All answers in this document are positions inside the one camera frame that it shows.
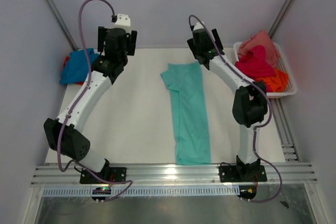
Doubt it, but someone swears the left black controller board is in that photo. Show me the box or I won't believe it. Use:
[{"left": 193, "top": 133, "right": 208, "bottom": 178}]
[{"left": 91, "top": 187, "right": 111, "bottom": 201}]

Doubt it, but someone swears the salmon pink t shirt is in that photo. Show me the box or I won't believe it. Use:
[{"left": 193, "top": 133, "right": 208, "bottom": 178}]
[{"left": 238, "top": 30, "right": 280, "bottom": 68}]

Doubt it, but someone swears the orange t shirt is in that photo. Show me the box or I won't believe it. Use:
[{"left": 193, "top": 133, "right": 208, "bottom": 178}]
[{"left": 256, "top": 69, "right": 289, "bottom": 92}]

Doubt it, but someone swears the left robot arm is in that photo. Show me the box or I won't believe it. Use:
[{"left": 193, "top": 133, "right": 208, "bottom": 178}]
[{"left": 44, "top": 27, "right": 138, "bottom": 183}]

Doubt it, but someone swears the magenta t shirt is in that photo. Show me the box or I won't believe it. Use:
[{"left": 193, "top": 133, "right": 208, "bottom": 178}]
[{"left": 235, "top": 45, "right": 276, "bottom": 81}]

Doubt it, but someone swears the aluminium front rail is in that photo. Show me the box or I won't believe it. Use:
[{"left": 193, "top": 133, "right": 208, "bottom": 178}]
[{"left": 30, "top": 163, "right": 318, "bottom": 187}]

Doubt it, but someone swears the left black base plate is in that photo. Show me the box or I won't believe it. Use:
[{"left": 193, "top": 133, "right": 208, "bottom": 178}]
[{"left": 79, "top": 167, "right": 127, "bottom": 184}]

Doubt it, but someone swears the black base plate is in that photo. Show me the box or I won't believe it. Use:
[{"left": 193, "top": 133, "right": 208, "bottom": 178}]
[
  {"left": 218, "top": 162, "right": 268, "bottom": 183},
  {"left": 79, "top": 167, "right": 127, "bottom": 184}
]

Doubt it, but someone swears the red folded t shirt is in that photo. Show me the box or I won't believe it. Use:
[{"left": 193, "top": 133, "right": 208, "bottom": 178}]
[{"left": 63, "top": 56, "right": 84, "bottom": 86}]

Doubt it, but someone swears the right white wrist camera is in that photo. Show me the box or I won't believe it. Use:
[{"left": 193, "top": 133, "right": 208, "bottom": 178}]
[{"left": 191, "top": 22, "right": 204, "bottom": 32}]

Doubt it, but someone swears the right corner frame post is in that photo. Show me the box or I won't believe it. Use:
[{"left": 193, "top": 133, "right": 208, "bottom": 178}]
[{"left": 268, "top": 0, "right": 295, "bottom": 39}]

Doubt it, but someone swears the black controller board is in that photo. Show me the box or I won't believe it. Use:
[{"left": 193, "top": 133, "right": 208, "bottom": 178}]
[
  {"left": 91, "top": 187, "right": 111, "bottom": 201},
  {"left": 238, "top": 186, "right": 257, "bottom": 201}
]

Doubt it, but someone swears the white slotted cable duct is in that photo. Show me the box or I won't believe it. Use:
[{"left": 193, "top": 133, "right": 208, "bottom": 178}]
[{"left": 42, "top": 185, "right": 239, "bottom": 197}]

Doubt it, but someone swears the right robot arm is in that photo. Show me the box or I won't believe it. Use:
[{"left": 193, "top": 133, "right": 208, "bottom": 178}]
[{"left": 187, "top": 26, "right": 268, "bottom": 183}]

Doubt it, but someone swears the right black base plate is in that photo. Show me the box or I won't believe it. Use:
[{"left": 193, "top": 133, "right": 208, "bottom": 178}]
[{"left": 218, "top": 162, "right": 268, "bottom": 183}]

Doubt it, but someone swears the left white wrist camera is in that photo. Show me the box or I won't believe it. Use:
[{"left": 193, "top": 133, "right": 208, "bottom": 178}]
[{"left": 112, "top": 14, "right": 131, "bottom": 34}]

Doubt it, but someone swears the left corner frame post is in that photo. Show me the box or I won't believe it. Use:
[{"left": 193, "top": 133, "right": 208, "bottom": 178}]
[{"left": 44, "top": 0, "right": 78, "bottom": 50}]

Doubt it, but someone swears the right black controller board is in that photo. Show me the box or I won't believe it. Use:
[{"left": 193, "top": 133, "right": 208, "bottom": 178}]
[{"left": 238, "top": 186, "right": 257, "bottom": 201}]

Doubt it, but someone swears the teal t shirt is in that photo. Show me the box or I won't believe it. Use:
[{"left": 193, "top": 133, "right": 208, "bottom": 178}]
[{"left": 161, "top": 62, "right": 211, "bottom": 165}]

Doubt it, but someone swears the corner frame post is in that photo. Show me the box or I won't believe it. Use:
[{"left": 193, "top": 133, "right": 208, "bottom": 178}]
[
  {"left": 268, "top": 0, "right": 295, "bottom": 39},
  {"left": 44, "top": 0, "right": 78, "bottom": 50}
]

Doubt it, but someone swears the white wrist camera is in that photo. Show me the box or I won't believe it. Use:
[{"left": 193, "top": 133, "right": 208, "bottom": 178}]
[
  {"left": 112, "top": 14, "right": 131, "bottom": 34},
  {"left": 191, "top": 22, "right": 204, "bottom": 32}
]

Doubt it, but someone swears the blue folded t shirt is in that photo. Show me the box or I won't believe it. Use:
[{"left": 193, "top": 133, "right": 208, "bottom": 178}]
[{"left": 59, "top": 50, "right": 89, "bottom": 84}]

